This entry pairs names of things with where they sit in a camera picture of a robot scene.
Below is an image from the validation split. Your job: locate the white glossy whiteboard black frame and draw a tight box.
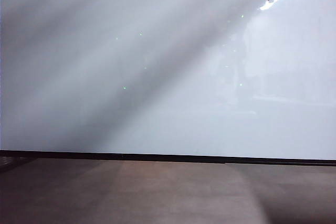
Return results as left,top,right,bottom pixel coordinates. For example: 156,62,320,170
0,0,336,167

